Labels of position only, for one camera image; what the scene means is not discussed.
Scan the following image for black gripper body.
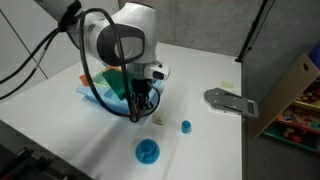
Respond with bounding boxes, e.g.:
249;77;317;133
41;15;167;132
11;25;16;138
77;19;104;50
128;77;158;104

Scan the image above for blue toy mug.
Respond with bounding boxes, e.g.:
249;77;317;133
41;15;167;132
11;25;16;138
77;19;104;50
139;139;156;158

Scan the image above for cream toy sponge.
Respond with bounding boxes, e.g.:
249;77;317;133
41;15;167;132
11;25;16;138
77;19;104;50
152;111;166;127

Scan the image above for green toy item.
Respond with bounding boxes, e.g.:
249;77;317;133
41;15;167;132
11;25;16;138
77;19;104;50
101;67;135;102

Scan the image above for blue toy sink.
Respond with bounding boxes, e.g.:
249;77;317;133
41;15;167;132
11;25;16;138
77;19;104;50
75;79;165;116

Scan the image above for small blue toy cup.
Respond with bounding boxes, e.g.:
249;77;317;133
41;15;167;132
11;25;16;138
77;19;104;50
181;120;193;135

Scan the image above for blue toy saucer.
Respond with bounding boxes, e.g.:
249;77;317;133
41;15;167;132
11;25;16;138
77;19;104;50
134;138;161;165

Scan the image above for small orange toy cup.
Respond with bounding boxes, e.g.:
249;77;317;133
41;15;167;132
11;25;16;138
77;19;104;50
78;74;92;87

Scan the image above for pale yellow paper note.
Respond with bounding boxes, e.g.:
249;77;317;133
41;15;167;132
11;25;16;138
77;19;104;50
220;80;235;90

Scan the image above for grey metal mounting plate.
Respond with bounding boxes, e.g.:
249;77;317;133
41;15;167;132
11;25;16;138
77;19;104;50
203;87;260;120

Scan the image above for black stand equipment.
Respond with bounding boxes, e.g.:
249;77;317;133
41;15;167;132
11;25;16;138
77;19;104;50
0;119;95;180

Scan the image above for black stand pole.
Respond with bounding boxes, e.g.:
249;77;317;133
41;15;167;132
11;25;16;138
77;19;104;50
234;0;276;64

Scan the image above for wooden toy shelf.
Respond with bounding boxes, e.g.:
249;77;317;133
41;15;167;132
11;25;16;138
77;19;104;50
248;53;320;154

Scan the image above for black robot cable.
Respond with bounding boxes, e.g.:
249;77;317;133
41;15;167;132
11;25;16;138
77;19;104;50
0;7;162;124

